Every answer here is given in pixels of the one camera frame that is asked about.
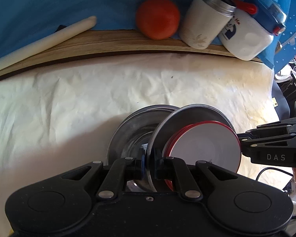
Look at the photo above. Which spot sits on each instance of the white steel thermos jar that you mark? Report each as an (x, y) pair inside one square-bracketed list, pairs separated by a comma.
[(204, 20)]

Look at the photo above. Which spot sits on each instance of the white bottle blue cap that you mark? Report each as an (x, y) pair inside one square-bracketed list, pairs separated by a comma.
[(252, 28)]

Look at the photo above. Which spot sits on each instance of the cream table cloth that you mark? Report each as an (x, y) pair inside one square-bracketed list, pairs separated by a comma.
[(56, 118)]

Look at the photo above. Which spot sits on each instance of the red tomato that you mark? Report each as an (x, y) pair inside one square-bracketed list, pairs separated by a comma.
[(158, 19)]

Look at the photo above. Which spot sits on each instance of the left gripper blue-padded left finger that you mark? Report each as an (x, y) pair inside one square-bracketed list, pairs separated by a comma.
[(122, 176)]

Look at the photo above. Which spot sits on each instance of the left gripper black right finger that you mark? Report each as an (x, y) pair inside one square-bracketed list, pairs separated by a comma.
[(175, 170)]

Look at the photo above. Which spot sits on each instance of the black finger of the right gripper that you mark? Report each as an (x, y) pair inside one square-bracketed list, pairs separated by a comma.
[(247, 136)]

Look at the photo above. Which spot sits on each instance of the white bowl red rim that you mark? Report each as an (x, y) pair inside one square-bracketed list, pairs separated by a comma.
[(198, 141), (231, 157)]

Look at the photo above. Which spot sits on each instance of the large steel plate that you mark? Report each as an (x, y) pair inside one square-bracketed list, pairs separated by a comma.
[(133, 134)]

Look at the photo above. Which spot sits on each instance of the wooden board shelf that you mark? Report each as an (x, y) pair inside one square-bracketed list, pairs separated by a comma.
[(92, 44)]

